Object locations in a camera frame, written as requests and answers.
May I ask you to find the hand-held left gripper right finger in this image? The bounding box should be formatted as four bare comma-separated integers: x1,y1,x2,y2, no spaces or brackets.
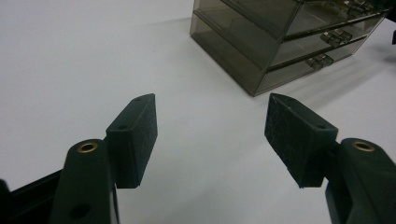
263,92,339,189

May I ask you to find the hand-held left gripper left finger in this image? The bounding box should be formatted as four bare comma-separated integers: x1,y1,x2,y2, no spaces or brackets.
106,92,159,189

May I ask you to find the smoky clear drawer cabinet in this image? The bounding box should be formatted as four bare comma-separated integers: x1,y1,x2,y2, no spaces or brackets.
190,0,392,98

